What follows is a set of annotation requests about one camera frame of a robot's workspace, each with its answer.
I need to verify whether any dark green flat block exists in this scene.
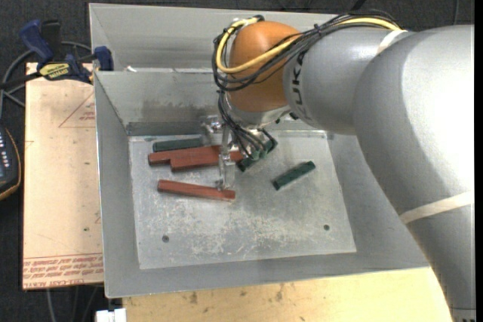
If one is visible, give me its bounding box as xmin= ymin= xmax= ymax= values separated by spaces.
xmin=272 ymin=160 xmax=316 ymax=192
xmin=152 ymin=135 xmax=205 ymax=153
xmin=236 ymin=156 xmax=261 ymax=173

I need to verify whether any red-brown flat block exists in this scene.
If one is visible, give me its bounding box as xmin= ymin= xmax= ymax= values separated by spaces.
xmin=156 ymin=179 xmax=237 ymax=202
xmin=170 ymin=150 xmax=245 ymax=173
xmin=147 ymin=145 xmax=223 ymax=167

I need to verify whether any grey metal bin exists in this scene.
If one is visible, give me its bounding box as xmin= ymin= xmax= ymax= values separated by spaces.
xmin=88 ymin=3 xmax=435 ymax=299

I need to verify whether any brown cardboard board red print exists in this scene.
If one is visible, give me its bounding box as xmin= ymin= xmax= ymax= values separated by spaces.
xmin=21 ymin=61 xmax=106 ymax=291

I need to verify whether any black cylinder on white bracket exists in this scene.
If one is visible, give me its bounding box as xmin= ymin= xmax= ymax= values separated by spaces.
xmin=263 ymin=115 xmax=284 ymax=133

